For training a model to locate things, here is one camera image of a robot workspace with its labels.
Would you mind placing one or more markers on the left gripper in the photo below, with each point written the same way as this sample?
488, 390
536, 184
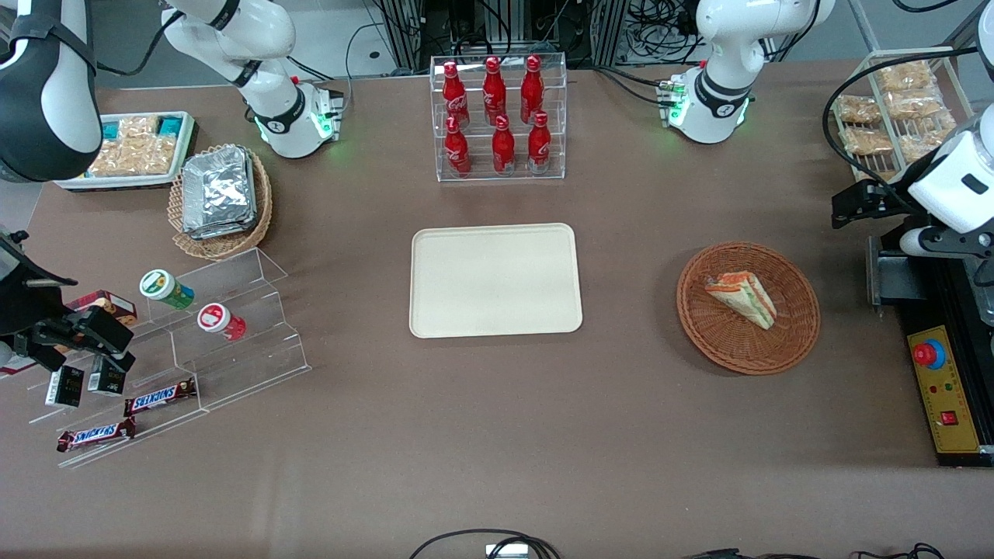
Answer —
887, 199

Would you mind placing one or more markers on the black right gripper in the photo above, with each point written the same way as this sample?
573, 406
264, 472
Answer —
22, 303

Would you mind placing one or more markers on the triangular sandwich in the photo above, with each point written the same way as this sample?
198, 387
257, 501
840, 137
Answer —
745, 299

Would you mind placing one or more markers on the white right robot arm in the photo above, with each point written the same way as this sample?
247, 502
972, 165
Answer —
264, 31

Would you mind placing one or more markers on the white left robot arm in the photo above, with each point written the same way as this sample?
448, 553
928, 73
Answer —
714, 46

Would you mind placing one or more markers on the white rectangular snack tray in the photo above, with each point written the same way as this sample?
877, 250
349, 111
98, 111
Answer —
116, 183

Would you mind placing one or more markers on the light tan wicker basket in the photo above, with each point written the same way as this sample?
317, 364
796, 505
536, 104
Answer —
225, 247

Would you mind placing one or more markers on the brown round wicker basket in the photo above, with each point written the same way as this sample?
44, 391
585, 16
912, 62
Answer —
722, 341

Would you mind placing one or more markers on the beige plastic tray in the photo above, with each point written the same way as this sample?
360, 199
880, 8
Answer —
495, 281

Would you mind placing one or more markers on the red brown carton box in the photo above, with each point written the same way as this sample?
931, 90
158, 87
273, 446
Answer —
109, 301

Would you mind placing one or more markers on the small black box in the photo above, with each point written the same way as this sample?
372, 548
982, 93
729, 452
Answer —
64, 387
106, 379

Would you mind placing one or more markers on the wrapped bread packet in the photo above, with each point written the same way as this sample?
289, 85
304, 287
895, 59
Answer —
905, 78
858, 109
914, 105
866, 141
920, 146

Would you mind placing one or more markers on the brown snickers bar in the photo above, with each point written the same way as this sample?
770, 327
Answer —
95, 435
159, 397

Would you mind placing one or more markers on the green snack cup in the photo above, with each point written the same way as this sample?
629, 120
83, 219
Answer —
165, 287

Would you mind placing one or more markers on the black machine housing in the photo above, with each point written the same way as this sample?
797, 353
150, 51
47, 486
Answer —
940, 303

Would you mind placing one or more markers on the red snack cup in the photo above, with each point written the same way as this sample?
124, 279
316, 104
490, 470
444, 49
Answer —
219, 320

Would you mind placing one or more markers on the red emergency stop button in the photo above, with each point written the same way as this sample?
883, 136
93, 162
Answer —
927, 354

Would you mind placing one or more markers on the clear acrylic stepped display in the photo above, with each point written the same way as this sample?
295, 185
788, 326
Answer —
248, 365

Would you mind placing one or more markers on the silver foil packet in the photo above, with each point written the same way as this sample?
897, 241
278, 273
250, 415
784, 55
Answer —
219, 186
225, 230

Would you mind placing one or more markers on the beige cracker packets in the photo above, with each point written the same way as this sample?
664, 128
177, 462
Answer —
136, 151

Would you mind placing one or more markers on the yellow control panel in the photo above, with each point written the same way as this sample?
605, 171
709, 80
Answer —
951, 388

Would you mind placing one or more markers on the teal snack packet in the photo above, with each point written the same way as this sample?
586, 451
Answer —
111, 130
170, 125

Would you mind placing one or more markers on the red cola bottle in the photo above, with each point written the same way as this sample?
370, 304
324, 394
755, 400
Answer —
532, 93
457, 151
454, 97
503, 149
494, 93
540, 146

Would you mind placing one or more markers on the clear acrylic bottle rack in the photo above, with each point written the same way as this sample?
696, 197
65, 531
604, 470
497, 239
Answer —
477, 177

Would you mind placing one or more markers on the grey metal bracket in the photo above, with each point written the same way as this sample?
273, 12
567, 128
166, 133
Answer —
897, 276

